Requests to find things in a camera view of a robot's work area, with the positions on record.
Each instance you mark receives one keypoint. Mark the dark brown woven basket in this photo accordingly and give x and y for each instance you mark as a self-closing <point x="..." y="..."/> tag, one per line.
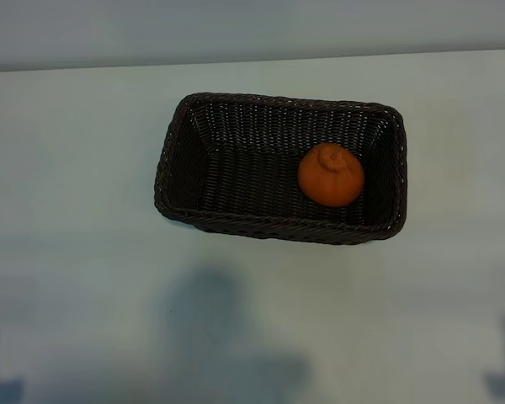
<point x="244" y="185"/>

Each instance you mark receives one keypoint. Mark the orange fruit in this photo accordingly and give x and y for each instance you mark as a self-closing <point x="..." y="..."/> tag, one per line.
<point x="330" y="181"/>

